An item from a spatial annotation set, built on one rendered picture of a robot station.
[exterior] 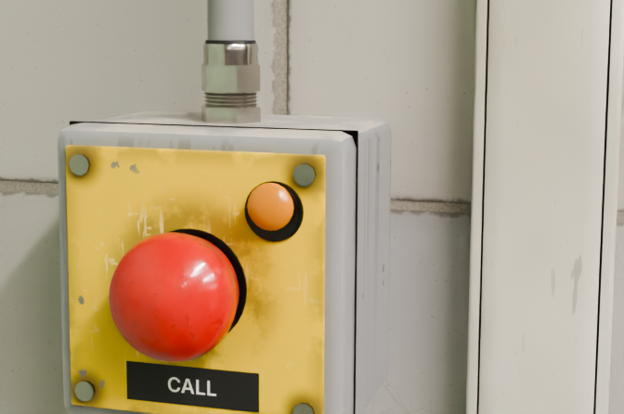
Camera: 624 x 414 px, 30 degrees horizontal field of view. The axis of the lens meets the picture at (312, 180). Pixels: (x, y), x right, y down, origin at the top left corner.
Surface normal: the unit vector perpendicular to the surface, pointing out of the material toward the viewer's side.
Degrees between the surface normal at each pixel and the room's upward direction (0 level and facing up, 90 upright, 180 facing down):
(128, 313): 92
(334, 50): 90
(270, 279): 90
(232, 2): 90
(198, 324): 103
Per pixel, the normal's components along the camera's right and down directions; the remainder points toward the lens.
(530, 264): -0.29, 0.13
